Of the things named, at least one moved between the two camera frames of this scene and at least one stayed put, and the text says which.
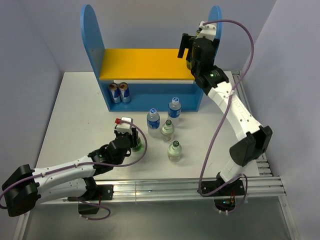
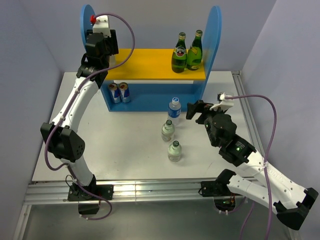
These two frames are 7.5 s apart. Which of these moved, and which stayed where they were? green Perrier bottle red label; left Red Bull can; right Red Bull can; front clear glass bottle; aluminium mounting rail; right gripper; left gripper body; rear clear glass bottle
Moved: green Perrier bottle red label; left gripper body; right gripper
Stayed: aluminium mounting rail; left Red Bull can; rear clear glass bottle; right Red Bull can; front clear glass bottle
